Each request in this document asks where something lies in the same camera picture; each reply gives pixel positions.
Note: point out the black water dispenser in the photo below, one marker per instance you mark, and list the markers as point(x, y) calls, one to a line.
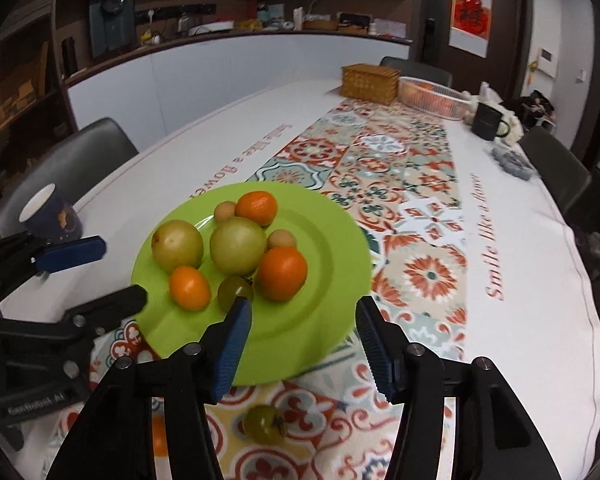
point(111, 25)

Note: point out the white light switch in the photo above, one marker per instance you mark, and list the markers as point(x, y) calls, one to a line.
point(581, 74)

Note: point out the small green tomato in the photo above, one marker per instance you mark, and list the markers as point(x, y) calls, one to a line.
point(232, 290)
point(266, 423)

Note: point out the dark bag on stool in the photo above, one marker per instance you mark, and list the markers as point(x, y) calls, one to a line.
point(537, 107)

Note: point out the wicker tray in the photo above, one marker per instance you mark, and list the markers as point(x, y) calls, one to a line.
point(320, 25)

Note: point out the black box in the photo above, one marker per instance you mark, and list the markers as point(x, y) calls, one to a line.
point(355, 22)

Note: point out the grey dining chair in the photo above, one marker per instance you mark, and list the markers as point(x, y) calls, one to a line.
point(420, 67)
point(555, 170)
point(70, 165)

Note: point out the white lower cabinets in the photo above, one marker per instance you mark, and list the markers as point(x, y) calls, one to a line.
point(205, 80)

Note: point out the dark wooden door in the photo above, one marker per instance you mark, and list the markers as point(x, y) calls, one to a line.
point(505, 20)

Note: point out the black power strip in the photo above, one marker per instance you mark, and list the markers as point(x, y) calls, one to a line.
point(175, 12)

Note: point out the red wall poster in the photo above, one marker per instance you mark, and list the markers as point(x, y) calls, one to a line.
point(472, 17)

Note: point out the black mug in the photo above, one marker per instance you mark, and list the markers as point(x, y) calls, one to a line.
point(487, 121)

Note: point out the paper towel roll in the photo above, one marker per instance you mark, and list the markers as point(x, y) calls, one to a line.
point(298, 18)

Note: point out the heap of orange fruits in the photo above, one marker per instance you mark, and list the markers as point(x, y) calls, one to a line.
point(430, 100)

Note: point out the wicker basket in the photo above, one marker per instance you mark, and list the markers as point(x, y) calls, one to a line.
point(370, 84)

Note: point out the black thermos bottle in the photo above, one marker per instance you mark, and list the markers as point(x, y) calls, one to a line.
point(70, 57)

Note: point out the green plate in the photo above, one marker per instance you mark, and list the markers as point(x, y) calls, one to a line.
point(305, 335)

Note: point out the white intercom panel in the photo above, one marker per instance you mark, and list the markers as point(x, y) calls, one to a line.
point(546, 61)

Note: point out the dark blue mug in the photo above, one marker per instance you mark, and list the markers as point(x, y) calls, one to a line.
point(55, 220)

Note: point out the teal box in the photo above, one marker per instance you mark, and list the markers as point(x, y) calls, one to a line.
point(275, 12)

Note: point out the black door lock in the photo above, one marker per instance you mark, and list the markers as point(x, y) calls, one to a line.
point(429, 37)

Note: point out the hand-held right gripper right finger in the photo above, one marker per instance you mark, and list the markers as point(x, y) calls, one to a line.
point(377, 350)

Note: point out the pink plastic basket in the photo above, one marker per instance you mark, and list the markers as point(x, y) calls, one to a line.
point(455, 110)

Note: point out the glass kettle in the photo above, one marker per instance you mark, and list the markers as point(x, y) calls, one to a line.
point(183, 24)

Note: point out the patterned table runner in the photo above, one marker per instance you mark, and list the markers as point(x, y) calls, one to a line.
point(420, 240)

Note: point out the silver desk lamp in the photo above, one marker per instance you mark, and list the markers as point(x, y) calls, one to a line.
point(316, 0)

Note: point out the white pot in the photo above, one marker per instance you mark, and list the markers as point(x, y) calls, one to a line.
point(212, 27)

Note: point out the white tissue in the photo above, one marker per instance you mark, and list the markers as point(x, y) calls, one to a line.
point(490, 92)

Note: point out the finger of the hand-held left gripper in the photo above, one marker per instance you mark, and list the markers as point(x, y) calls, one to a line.
point(105, 307)
point(72, 255)

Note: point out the orange mandarin with stem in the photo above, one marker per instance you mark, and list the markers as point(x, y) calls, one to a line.
point(282, 273)

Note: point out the wooden glass cabinet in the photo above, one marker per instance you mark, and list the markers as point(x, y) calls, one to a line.
point(20, 85)

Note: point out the small brown round fruit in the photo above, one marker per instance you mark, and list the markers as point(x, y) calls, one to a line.
point(281, 239)
point(225, 211)

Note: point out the white paper stand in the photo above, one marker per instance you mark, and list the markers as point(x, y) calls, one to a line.
point(390, 28)

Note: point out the white plush cloth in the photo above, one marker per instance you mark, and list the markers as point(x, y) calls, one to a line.
point(512, 127)

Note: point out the small orange mandarin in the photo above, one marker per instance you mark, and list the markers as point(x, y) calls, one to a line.
point(190, 287)

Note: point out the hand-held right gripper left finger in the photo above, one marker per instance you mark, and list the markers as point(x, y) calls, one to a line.
point(232, 350)

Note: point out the green apple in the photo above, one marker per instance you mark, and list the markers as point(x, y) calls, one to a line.
point(238, 245)
point(177, 246)

